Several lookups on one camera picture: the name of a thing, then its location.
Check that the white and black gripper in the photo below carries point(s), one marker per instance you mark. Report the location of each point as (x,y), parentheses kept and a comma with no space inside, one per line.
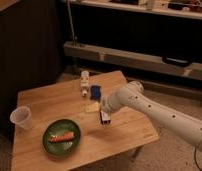
(105,118)

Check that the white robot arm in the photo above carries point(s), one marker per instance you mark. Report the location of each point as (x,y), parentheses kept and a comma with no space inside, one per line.
(131,95)

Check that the green ceramic plate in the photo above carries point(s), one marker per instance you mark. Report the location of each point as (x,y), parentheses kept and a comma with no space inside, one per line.
(57,128)

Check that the translucent plastic cup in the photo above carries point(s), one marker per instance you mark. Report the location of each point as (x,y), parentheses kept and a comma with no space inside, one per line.
(22,117)

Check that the orange carrot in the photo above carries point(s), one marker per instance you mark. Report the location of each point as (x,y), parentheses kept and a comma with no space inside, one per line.
(64,137)

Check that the wooden table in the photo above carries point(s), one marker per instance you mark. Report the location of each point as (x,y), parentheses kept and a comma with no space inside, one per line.
(129,129)

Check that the white plastic bottle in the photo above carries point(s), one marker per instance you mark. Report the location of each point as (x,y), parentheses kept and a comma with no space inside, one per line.
(84,83)

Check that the grey metal rail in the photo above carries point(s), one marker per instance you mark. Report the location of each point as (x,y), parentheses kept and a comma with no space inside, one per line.
(132,60)

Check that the black handle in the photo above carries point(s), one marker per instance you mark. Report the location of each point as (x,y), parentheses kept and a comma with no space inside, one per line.
(179,63)

